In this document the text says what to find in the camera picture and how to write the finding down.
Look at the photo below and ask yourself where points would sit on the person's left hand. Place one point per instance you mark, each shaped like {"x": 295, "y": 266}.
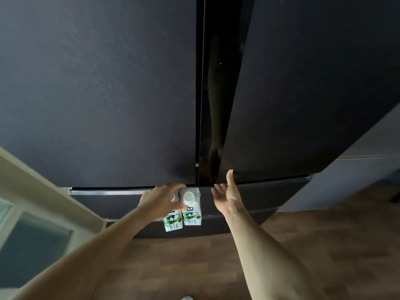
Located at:
{"x": 159, "y": 203}

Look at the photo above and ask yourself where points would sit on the person's right hand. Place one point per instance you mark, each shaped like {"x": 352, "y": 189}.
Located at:
{"x": 228, "y": 199}

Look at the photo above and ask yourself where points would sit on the white green milk carton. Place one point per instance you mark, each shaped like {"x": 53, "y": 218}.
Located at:
{"x": 173, "y": 223}
{"x": 191, "y": 203}

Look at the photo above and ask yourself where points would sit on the person's right forearm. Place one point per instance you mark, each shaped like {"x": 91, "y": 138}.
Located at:
{"x": 265, "y": 262}

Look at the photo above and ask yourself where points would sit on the person's left forearm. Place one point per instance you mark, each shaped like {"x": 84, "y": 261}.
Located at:
{"x": 78, "y": 268}

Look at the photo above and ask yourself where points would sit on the dark grey refrigerator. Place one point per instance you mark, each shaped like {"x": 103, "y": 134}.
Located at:
{"x": 250, "y": 196}

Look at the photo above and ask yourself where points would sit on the cream framed glass door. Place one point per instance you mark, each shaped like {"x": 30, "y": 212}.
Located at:
{"x": 18, "y": 174}

